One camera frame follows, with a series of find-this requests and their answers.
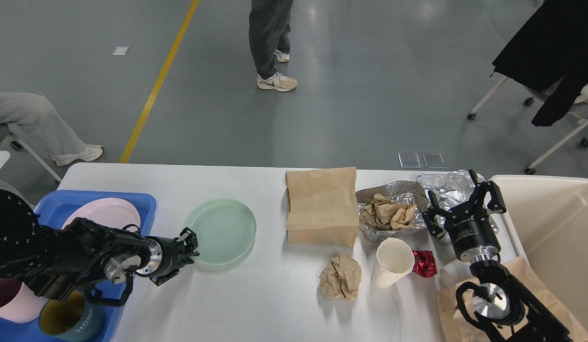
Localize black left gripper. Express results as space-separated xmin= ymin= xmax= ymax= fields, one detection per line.
xmin=135 ymin=227 xmax=200 ymax=286

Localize seated person grey trousers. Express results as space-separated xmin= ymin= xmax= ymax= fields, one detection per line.
xmin=0 ymin=92 xmax=104 ymax=167

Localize mint green plate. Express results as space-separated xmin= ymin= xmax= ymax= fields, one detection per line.
xmin=183 ymin=199 xmax=256 ymax=266

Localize red foil wrapper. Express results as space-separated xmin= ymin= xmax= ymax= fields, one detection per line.
xmin=413 ymin=250 xmax=438 ymax=278

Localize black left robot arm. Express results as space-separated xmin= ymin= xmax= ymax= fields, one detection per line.
xmin=0 ymin=189 xmax=199 ymax=307

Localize flat brown paper bag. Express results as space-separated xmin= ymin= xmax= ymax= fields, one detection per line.
xmin=436 ymin=256 xmax=588 ymax=342

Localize pink plate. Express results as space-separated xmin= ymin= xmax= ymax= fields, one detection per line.
xmin=62 ymin=198 xmax=141 ymax=229

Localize crumpled brown paper ball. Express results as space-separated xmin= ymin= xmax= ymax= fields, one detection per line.
xmin=318 ymin=254 xmax=363 ymax=301

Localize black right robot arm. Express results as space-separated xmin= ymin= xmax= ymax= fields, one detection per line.
xmin=422 ymin=170 xmax=570 ymax=342

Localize black jacket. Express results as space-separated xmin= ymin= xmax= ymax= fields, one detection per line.
xmin=493 ymin=0 xmax=588 ymax=126

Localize white paper cup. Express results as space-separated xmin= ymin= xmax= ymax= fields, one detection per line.
xmin=371 ymin=237 xmax=415 ymax=288

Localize aluminium foil with paper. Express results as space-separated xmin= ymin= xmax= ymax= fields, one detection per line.
xmin=356 ymin=181 xmax=429 ymax=242

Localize grey chair with legs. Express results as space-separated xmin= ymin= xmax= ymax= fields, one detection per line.
xmin=0 ymin=123 xmax=63 ymax=185

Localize blue plastic tray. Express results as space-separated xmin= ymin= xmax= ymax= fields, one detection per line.
xmin=0 ymin=190 xmax=157 ymax=342

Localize dark teal mug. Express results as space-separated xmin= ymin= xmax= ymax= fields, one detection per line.
xmin=38 ymin=291 xmax=106 ymax=342

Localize crumpled aluminium foil sheet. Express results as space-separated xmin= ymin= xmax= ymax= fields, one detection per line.
xmin=415 ymin=170 xmax=499 ymax=243

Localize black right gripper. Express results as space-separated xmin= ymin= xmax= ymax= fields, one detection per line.
xmin=422 ymin=169 xmax=507 ymax=261

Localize crumpled brown paper in foil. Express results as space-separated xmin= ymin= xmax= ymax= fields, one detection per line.
xmin=360 ymin=193 xmax=417 ymax=231

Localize beige plastic bin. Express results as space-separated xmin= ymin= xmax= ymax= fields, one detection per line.
xmin=492 ymin=175 xmax=588 ymax=331

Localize standing person in jeans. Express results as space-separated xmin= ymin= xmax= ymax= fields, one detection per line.
xmin=249 ymin=0 xmax=298 ymax=92

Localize pink ribbed mug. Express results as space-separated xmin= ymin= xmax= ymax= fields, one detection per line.
xmin=0 ymin=278 xmax=48 ymax=324

